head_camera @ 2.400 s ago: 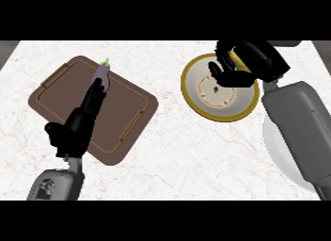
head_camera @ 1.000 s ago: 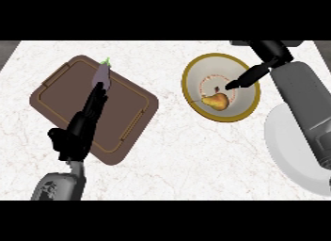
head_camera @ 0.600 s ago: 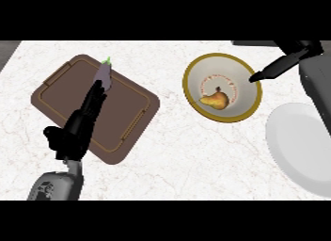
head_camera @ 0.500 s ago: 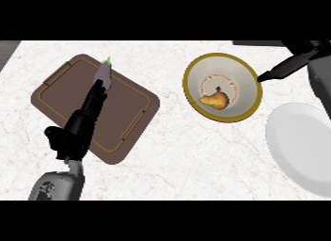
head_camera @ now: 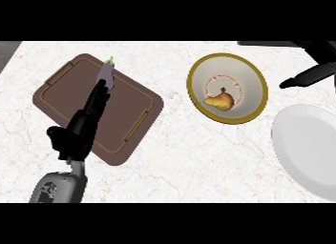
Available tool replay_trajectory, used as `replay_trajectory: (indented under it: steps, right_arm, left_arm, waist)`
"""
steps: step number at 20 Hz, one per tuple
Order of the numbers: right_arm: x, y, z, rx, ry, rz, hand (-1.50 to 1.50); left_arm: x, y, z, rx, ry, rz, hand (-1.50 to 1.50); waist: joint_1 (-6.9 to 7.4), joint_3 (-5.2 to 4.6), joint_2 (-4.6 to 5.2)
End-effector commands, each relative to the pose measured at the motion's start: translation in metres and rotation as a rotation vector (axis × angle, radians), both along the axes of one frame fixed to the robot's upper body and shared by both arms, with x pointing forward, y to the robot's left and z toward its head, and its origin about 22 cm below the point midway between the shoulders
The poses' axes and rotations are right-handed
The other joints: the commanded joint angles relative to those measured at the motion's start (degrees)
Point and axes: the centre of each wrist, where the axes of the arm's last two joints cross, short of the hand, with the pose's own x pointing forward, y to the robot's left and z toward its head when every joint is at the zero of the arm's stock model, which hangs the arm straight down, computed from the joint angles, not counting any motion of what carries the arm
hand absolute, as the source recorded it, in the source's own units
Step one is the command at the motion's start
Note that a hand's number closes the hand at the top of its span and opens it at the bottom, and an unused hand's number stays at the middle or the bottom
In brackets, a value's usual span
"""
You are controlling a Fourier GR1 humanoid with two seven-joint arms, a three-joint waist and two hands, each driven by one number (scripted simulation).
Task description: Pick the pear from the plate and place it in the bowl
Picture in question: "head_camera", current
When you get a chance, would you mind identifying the black pan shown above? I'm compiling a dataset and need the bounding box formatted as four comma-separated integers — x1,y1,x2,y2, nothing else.
278,41,336,112

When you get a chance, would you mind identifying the dark grey appliance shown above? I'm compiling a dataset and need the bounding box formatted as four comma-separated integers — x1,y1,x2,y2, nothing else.
235,41,303,49

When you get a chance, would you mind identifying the white bowl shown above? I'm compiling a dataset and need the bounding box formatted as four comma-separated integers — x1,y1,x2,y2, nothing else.
269,103,336,203

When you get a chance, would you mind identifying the gold-rimmed white plate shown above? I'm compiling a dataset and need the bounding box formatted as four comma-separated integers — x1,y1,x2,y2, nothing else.
186,52,269,126

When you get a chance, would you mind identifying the brown cutting board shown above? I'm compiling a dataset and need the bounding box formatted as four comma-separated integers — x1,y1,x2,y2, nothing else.
31,52,166,167

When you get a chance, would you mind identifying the yellow-brown pear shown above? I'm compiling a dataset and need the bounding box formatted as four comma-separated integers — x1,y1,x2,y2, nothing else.
201,87,235,112

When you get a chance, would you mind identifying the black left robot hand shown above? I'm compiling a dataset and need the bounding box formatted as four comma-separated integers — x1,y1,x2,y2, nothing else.
46,78,111,162

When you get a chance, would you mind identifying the purple eggplant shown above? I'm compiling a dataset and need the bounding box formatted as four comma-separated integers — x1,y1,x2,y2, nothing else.
96,55,117,93

